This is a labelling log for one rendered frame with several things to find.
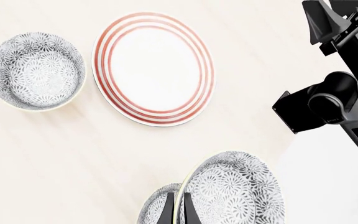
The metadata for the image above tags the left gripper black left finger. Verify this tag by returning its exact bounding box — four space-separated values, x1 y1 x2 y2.
158 192 176 224

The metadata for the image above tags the large grey floral patterned bowl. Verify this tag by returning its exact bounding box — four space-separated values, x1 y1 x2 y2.
172 150 286 224

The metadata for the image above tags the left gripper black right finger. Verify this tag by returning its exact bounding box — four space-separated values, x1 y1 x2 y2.
181 192 204 224

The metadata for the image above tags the white plate with red rings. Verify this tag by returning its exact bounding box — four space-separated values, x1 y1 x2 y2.
91 11 216 128

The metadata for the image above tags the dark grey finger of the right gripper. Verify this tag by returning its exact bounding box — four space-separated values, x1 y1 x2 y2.
301 0 351 46
330 0 358 19

